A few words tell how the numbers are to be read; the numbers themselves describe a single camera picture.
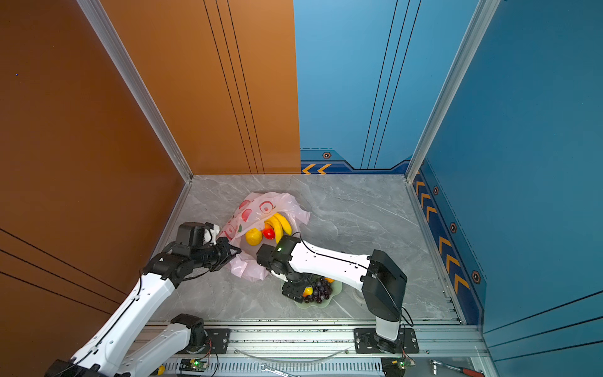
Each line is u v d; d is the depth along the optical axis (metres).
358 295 0.81
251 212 0.89
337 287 0.79
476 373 0.68
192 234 0.60
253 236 0.92
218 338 0.74
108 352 0.40
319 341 0.75
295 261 0.52
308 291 0.71
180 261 0.55
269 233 0.94
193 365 0.71
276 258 0.54
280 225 0.96
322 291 0.76
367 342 0.72
